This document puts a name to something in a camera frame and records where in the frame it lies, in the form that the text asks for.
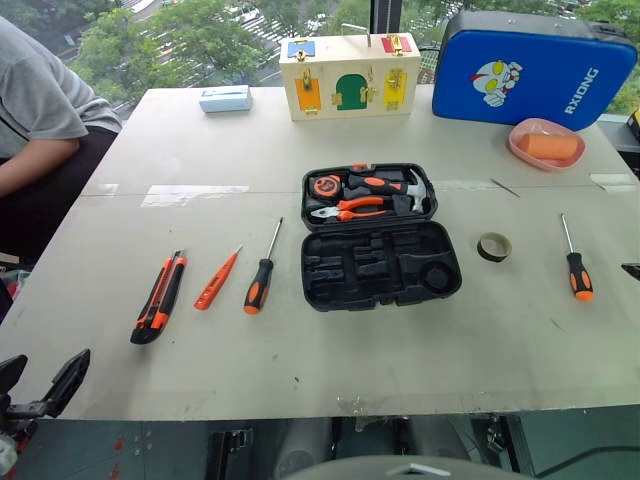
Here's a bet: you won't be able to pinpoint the blue cartoon print case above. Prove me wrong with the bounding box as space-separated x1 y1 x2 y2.
431 10 639 133

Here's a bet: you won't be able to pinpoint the black orange screwdriver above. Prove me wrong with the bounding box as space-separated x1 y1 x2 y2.
559 212 596 303
242 216 285 316

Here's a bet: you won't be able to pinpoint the pink plastic dish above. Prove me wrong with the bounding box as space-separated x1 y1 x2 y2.
507 117 587 173

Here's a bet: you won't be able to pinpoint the person in grey shirt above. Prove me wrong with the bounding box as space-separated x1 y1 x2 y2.
0 14 124 264

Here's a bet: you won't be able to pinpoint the black tape roll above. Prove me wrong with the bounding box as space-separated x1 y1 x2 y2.
475 231 514 263

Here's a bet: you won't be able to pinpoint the hammer with black orange handle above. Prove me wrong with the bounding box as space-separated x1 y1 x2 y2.
346 166 433 215

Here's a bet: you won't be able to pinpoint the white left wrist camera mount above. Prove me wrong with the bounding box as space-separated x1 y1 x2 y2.
0 432 19 475

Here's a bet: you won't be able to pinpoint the black metal bracket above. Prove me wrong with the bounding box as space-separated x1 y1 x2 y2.
206 428 254 480

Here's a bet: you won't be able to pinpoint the metal hex key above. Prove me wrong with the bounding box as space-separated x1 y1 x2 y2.
340 22 372 49

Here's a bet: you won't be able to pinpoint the orange cylinder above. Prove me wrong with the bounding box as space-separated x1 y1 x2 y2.
516 131 577 162

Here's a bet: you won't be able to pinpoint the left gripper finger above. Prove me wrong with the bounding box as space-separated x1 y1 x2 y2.
41 348 93 419
0 354 29 399

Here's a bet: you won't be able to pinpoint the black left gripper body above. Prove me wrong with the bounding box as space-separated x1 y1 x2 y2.
0 394 53 451

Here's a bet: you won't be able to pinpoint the clear tape patch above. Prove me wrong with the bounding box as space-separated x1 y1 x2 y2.
589 172 638 193

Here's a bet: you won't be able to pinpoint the black tool case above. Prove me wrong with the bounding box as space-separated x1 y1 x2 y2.
299 162 463 314

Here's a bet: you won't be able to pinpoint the black cable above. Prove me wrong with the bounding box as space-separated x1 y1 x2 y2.
533 443 640 479

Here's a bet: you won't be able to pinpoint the orange voltage tester pen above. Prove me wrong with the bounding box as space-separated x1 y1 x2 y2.
193 244 245 312

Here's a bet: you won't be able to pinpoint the light blue box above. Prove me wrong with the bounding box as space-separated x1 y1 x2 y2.
198 84 253 115

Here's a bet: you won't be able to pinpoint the orange black utility knife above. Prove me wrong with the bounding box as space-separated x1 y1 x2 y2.
129 248 188 347

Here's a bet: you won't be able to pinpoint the wooden latch busy box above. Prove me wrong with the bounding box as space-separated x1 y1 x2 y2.
278 32 423 123

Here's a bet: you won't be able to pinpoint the pliers with orange handles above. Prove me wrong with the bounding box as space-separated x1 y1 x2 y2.
309 195 395 223

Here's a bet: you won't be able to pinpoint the thin metal rod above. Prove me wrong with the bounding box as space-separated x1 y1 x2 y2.
489 177 522 199

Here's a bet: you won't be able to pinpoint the orange black tape measure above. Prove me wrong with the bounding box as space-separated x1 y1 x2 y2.
309 174 341 200

